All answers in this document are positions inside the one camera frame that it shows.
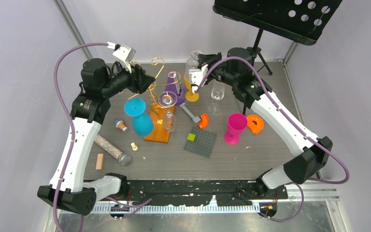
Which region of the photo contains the green lego brick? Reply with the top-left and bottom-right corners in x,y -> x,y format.
187,133 -> 196,142

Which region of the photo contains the clear champagne flute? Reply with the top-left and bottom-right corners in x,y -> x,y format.
208,81 -> 225,116

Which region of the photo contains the purple metronome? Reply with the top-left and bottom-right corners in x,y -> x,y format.
165,71 -> 186,106

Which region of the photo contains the small orange curved piece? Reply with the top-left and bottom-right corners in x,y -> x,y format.
198,114 -> 209,129

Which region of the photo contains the black music stand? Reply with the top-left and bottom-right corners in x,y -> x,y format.
211,0 -> 344,116

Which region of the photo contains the clear wine glass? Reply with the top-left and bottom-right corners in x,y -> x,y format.
158,91 -> 177,132

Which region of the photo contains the grey lego baseplate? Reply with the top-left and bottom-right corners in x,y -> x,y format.
183,127 -> 217,159

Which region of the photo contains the glitter tube with cap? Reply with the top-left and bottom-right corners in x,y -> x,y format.
94,134 -> 131,166

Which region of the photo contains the blue plastic goblet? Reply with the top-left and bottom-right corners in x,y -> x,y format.
124,98 -> 154,137

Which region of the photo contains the cream chess pawn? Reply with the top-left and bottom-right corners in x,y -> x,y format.
130,143 -> 138,151

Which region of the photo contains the grey plastic bar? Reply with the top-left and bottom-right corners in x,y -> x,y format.
180,103 -> 201,124

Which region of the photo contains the orange plastic goblet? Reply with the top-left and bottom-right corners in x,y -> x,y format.
185,77 -> 199,102

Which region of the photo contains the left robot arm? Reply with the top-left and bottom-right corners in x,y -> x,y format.
37,58 -> 156,216

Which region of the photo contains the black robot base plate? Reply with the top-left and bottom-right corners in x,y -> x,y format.
109,179 -> 288,206

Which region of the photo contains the small wooden block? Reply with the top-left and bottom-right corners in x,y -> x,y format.
95,153 -> 104,170

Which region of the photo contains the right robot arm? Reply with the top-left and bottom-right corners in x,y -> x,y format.
191,53 -> 333,199

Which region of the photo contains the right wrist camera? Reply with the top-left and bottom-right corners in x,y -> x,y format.
188,64 -> 208,93

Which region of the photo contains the gold wire glass rack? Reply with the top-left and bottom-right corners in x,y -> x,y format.
121,58 -> 186,144

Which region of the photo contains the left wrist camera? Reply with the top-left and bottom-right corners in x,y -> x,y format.
107,42 -> 136,73

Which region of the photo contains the magenta plastic goblet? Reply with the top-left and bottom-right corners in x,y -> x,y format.
223,113 -> 248,145

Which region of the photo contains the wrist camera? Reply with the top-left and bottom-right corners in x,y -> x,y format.
107,42 -> 136,73
188,64 -> 208,93

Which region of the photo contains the orange curved track piece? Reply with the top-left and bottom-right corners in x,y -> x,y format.
246,115 -> 264,135

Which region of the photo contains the small clown figurine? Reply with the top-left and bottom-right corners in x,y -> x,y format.
114,119 -> 128,132

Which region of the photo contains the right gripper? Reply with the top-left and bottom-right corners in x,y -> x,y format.
197,52 -> 238,87

